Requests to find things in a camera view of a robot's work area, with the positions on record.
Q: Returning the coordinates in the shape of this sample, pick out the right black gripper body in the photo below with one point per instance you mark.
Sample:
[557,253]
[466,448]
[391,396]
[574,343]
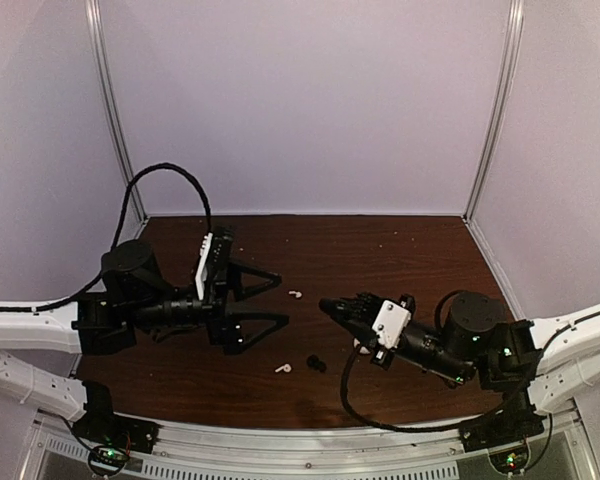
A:
[380,355]

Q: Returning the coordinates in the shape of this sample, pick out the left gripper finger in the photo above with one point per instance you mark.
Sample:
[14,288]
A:
[251,281]
[252,327]

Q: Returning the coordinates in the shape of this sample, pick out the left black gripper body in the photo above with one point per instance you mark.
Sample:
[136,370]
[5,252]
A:
[214,303]

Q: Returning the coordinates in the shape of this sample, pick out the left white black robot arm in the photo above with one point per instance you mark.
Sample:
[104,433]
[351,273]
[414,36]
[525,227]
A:
[136,298]

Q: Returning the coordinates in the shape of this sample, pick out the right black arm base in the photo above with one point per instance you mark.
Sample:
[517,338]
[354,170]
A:
[513,424]

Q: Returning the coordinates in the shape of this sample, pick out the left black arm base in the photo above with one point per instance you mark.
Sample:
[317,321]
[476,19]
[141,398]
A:
[101,424]

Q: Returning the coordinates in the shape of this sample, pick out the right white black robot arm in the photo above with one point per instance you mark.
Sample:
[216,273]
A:
[536,364]

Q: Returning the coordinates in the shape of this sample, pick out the black earbud pair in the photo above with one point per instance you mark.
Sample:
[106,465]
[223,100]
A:
[315,363]

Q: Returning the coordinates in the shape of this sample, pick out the white earbud near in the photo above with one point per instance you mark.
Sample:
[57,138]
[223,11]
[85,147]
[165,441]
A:
[285,368]

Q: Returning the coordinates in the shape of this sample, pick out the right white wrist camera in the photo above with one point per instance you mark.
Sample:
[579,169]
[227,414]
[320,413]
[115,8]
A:
[389,323]

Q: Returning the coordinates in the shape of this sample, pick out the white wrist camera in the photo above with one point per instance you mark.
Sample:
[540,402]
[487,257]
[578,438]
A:
[389,323]
[200,273]

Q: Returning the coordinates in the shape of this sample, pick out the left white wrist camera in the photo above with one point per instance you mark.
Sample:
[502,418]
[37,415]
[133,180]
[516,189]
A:
[200,273]

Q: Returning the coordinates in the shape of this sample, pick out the front aluminium rail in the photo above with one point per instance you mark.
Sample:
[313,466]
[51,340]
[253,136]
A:
[190,451]

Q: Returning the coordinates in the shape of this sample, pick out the left aluminium frame post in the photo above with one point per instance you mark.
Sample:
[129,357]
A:
[113,119]

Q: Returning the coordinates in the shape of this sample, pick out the aluminium frame post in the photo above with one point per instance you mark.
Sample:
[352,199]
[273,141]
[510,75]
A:
[509,60]
[113,119]

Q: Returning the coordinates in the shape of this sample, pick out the right aluminium frame post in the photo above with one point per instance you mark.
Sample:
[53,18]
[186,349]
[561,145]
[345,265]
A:
[509,60]

